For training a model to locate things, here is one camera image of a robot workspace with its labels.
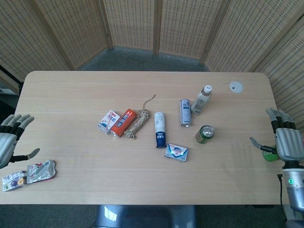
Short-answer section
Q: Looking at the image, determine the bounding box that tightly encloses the beige bottle white cap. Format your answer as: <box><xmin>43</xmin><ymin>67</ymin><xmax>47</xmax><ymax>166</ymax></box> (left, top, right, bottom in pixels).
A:
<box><xmin>190</xmin><ymin>85</ymin><xmax>213</xmax><ymax>115</ymax></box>

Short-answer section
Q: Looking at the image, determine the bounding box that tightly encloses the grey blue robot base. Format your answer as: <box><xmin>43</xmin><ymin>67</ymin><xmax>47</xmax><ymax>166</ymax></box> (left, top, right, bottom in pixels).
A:
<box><xmin>95</xmin><ymin>204</ymin><xmax>198</xmax><ymax>228</ymax></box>

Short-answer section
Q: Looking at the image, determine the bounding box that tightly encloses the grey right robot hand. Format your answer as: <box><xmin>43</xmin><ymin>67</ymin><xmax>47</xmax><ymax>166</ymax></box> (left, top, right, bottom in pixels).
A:
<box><xmin>249</xmin><ymin>107</ymin><xmax>304</xmax><ymax>162</ymax></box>

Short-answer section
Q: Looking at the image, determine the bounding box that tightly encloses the white and blue spray bottle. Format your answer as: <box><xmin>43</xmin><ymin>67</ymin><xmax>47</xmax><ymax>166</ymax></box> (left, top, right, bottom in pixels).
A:
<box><xmin>153</xmin><ymin>112</ymin><xmax>167</xmax><ymax>149</ymax></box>

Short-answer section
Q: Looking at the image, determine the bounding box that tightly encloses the white round grommet cover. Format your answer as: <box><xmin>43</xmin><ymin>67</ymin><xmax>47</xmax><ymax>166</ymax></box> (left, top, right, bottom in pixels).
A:
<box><xmin>229</xmin><ymin>81</ymin><xmax>244</xmax><ymax>94</ymax></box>

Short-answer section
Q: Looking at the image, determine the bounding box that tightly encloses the black stand leg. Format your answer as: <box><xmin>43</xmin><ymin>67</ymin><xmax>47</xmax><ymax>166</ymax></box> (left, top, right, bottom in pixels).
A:
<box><xmin>0</xmin><ymin>65</ymin><xmax>23</xmax><ymax>86</ymax></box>

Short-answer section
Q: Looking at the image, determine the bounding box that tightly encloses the woven wooden folding screen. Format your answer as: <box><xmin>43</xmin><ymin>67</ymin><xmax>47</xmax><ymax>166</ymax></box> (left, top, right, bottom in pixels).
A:
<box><xmin>0</xmin><ymin>0</ymin><xmax>304</xmax><ymax>135</ymax></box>

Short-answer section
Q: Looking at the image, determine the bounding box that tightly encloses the green chips tube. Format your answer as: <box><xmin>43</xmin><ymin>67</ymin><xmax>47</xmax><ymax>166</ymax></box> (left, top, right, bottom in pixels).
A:
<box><xmin>262</xmin><ymin>150</ymin><xmax>280</xmax><ymax>162</ymax></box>

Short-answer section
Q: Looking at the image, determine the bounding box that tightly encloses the orange drink can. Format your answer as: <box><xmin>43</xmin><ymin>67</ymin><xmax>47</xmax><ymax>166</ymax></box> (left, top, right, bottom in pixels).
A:
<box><xmin>111</xmin><ymin>108</ymin><xmax>138</xmax><ymax>138</ymax></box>

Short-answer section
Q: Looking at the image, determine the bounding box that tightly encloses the silver foil snack pouch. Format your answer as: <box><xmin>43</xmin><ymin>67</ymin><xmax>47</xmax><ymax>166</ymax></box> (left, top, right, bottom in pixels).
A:
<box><xmin>26</xmin><ymin>159</ymin><xmax>57</xmax><ymax>184</ymax></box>

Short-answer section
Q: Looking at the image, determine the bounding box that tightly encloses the small white red carton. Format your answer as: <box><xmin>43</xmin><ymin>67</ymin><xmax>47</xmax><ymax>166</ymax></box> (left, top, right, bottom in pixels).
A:
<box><xmin>96</xmin><ymin>109</ymin><xmax>121</xmax><ymax>135</ymax></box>

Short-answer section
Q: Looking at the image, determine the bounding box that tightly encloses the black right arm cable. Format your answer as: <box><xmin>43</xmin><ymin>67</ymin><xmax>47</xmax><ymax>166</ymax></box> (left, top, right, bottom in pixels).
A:
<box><xmin>277</xmin><ymin>174</ymin><xmax>285</xmax><ymax>205</ymax></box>

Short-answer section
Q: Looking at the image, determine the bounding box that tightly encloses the slim silver blue can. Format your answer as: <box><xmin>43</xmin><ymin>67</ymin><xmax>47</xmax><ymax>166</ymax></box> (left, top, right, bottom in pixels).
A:
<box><xmin>179</xmin><ymin>98</ymin><xmax>192</xmax><ymax>128</ymax></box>

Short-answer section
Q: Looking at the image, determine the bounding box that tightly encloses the coiled beige rope bundle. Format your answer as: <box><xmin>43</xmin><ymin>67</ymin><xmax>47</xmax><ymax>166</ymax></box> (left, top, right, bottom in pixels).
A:
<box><xmin>123</xmin><ymin>95</ymin><xmax>157</xmax><ymax>140</ymax></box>

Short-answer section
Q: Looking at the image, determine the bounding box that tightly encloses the white blue soap box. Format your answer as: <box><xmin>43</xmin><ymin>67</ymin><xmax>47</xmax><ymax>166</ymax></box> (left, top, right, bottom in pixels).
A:
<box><xmin>164</xmin><ymin>142</ymin><xmax>190</xmax><ymax>163</ymax></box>

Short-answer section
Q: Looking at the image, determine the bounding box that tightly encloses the white fruit snack packet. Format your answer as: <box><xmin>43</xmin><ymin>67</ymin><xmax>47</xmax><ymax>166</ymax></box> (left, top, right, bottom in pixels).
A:
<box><xmin>1</xmin><ymin>170</ymin><xmax>28</xmax><ymax>192</ymax></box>

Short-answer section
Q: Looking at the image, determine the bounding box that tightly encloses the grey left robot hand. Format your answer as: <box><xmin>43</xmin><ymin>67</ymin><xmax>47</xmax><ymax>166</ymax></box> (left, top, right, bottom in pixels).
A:
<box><xmin>0</xmin><ymin>114</ymin><xmax>41</xmax><ymax>169</ymax></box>

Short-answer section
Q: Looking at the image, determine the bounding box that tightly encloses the green beer can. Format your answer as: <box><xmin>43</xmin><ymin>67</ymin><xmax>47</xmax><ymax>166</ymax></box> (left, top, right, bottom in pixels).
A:
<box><xmin>195</xmin><ymin>125</ymin><xmax>215</xmax><ymax>144</ymax></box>

